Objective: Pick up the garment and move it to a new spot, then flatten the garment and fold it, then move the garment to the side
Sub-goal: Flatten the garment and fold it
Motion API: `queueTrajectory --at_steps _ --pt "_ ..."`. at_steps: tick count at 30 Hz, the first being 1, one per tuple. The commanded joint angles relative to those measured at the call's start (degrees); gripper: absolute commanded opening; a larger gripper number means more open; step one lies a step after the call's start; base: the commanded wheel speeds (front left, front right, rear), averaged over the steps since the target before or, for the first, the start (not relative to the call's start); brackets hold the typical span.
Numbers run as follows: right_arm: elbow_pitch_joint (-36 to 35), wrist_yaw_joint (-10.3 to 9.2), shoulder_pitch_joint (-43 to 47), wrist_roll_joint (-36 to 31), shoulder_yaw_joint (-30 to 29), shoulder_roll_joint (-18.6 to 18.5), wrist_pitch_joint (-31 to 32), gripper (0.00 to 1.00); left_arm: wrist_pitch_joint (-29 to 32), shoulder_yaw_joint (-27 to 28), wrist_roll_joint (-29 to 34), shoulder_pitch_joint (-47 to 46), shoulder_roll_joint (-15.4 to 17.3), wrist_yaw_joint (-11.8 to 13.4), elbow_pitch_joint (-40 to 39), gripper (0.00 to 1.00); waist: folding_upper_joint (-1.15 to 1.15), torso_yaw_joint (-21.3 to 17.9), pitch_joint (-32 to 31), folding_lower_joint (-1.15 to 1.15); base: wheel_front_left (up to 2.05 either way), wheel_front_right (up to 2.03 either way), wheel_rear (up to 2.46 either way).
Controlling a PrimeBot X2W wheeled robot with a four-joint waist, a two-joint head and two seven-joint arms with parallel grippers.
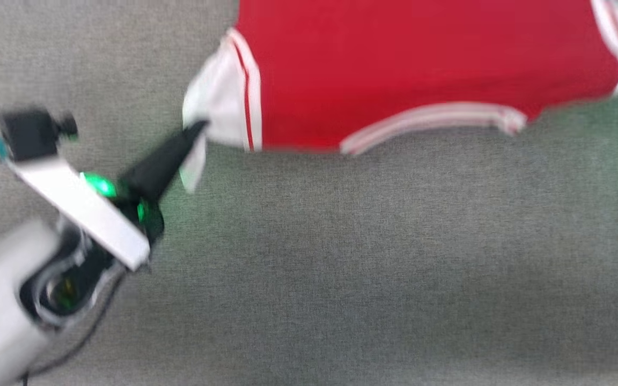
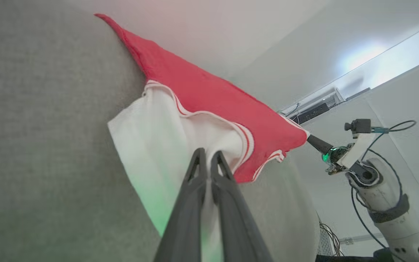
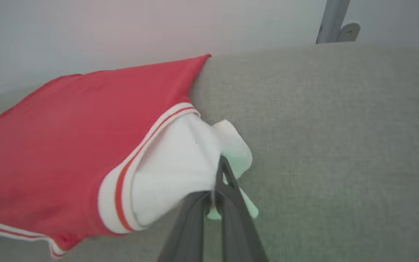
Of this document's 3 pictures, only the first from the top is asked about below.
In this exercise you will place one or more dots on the red and white garment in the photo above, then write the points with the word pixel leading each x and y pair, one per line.
pixel 421 75

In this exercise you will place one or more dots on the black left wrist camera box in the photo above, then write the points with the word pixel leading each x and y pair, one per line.
pixel 30 134

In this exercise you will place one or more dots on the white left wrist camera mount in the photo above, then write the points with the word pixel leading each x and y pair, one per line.
pixel 78 206

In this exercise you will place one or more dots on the grey fabric sofa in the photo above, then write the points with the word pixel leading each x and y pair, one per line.
pixel 368 268

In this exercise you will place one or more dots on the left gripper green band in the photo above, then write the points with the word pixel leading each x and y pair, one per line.
pixel 67 289

